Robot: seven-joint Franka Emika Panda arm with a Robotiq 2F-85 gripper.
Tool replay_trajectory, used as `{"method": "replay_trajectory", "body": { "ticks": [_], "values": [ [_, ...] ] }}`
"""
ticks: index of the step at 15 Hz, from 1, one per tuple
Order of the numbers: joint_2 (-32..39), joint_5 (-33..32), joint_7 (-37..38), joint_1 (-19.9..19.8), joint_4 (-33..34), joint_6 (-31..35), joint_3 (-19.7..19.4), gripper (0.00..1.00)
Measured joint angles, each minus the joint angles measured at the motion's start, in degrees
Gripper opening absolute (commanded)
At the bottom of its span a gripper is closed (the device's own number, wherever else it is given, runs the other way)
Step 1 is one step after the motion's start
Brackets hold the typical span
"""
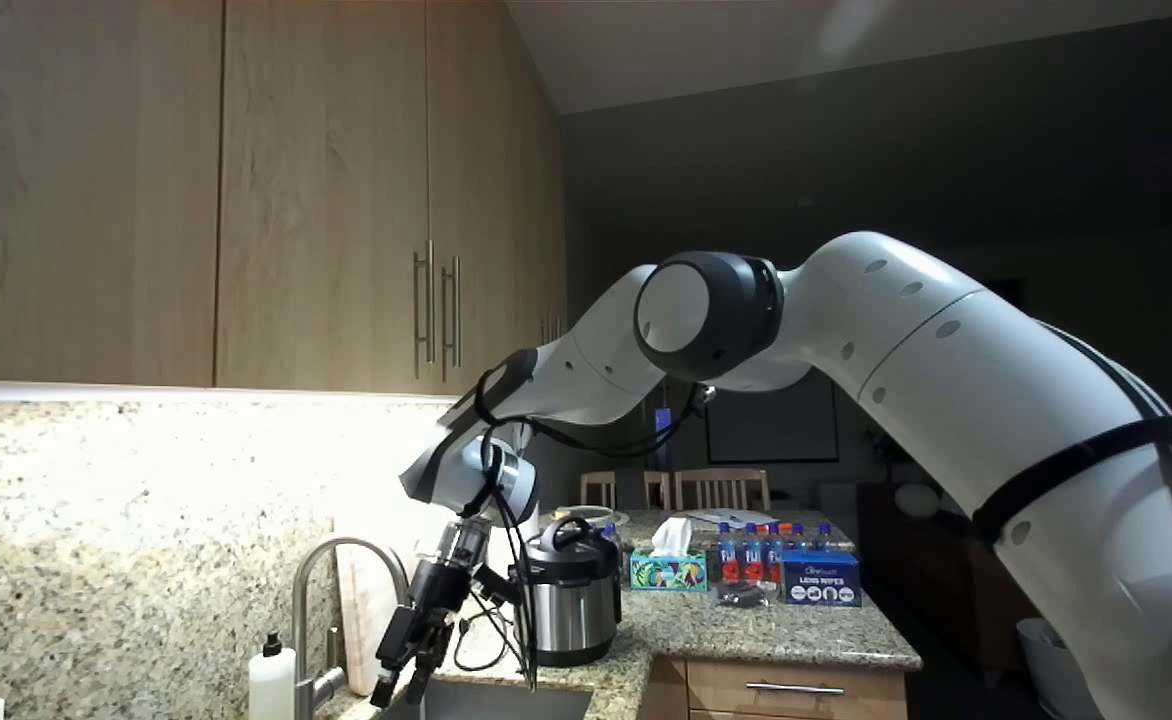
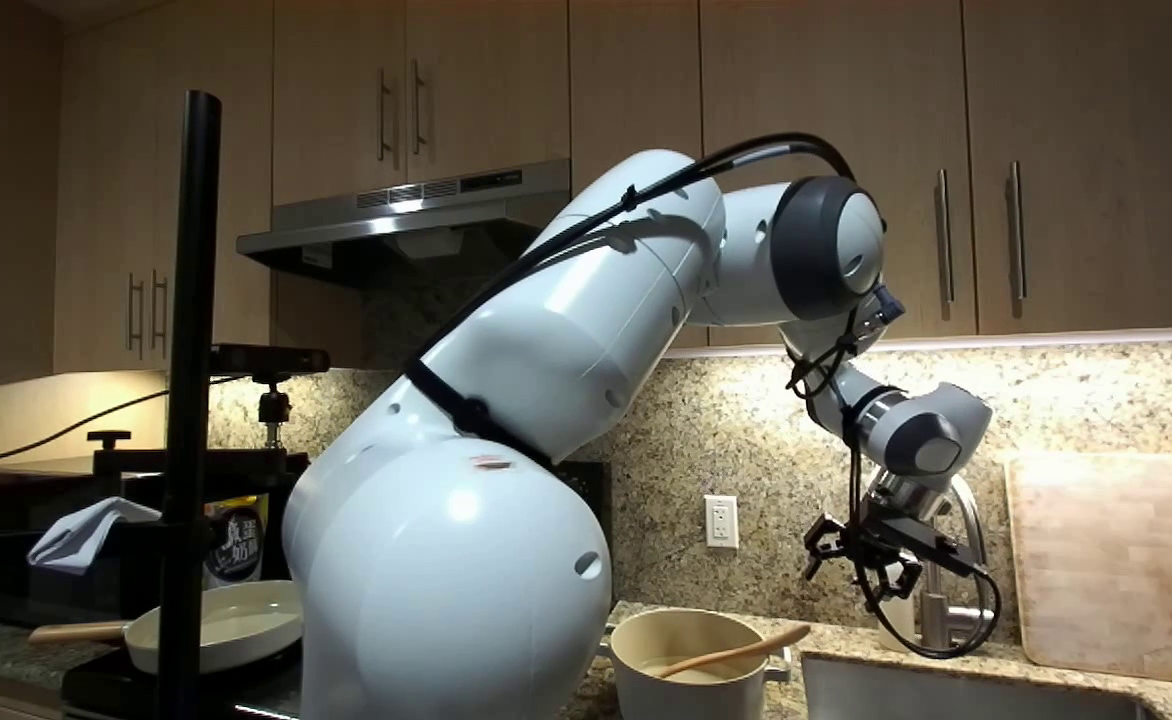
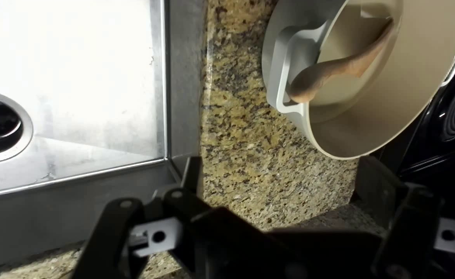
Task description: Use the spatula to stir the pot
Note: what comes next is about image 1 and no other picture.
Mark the metal drawer handle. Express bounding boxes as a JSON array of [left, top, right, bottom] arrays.
[[745, 675, 848, 700]]

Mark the green tissue box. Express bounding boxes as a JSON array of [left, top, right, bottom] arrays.
[[623, 514, 716, 594]]

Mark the white bin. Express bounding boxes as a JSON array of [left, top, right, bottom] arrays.
[[1017, 616, 1067, 720]]

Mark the dark wall screen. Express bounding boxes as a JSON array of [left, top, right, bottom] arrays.
[[706, 370, 846, 466]]

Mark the white bowl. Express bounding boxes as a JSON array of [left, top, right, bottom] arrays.
[[549, 499, 632, 532]]

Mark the metal cabinet handle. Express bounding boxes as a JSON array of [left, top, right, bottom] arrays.
[[410, 236, 441, 380], [436, 255, 463, 385]]

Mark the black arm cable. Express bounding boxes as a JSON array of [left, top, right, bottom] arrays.
[[451, 348, 716, 683]]

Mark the glowing blue device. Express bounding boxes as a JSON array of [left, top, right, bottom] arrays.
[[647, 399, 679, 455]]

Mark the black velcro strap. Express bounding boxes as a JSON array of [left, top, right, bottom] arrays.
[[969, 410, 1172, 544]]

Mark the chrome kitchen faucet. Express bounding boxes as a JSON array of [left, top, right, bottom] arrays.
[[294, 532, 412, 720]]

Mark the white soap bottle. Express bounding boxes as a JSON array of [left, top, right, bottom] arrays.
[[245, 630, 301, 720]]

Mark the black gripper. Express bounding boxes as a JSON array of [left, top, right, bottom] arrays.
[[370, 562, 477, 710]]

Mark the silver pressure cooker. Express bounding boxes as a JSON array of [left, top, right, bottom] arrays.
[[507, 510, 623, 670]]

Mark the wooden base cabinet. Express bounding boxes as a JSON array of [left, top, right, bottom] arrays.
[[638, 652, 916, 720]]

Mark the light wooden upper cabinet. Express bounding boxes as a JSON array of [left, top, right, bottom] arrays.
[[0, 0, 578, 403]]

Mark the wooden chair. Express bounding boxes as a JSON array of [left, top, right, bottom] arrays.
[[672, 462, 777, 514], [578, 466, 623, 510], [641, 466, 675, 514]]

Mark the blue bottle pack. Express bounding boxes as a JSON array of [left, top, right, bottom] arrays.
[[716, 514, 867, 611]]

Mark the white cushion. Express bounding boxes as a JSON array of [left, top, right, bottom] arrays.
[[894, 475, 945, 525]]

